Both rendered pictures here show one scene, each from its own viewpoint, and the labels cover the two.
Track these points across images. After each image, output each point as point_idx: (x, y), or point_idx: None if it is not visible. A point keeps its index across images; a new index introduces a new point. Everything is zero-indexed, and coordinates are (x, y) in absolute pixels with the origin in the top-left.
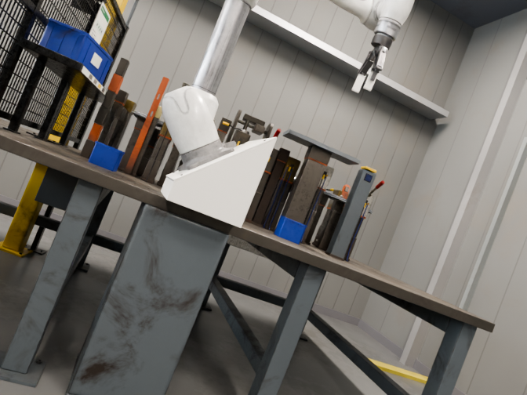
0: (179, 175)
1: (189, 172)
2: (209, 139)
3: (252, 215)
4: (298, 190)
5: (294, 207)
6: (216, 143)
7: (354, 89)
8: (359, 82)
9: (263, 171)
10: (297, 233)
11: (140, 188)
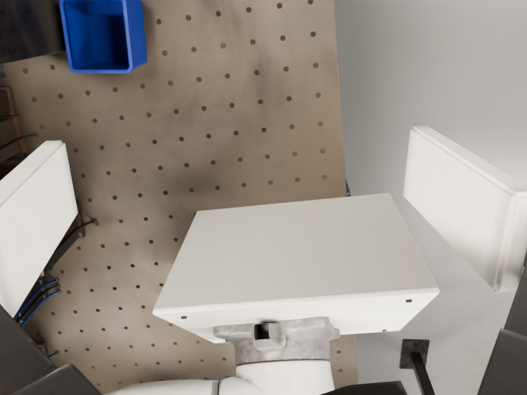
0: (363, 331)
1: (401, 327)
2: (326, 367)
3: (5, 121)
4: (2, 53)
5: (32, 39)
6: (318, 354)
7: (70, 196)
8: (37, 219)
9: (415, 244)
10: (135, 16)
11: (355, 342)
